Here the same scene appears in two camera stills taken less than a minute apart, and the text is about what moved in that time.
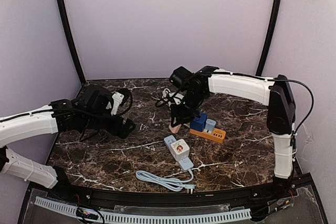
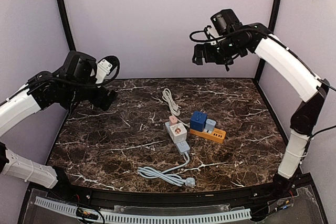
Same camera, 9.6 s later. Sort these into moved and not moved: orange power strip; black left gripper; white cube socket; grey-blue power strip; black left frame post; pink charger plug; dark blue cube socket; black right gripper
Moved: grey-blue power strip; white cube socket; pink charger plug; black left gripper; black right gripper
Not moved: dark blue cube socket; orange power strip; black left frame post
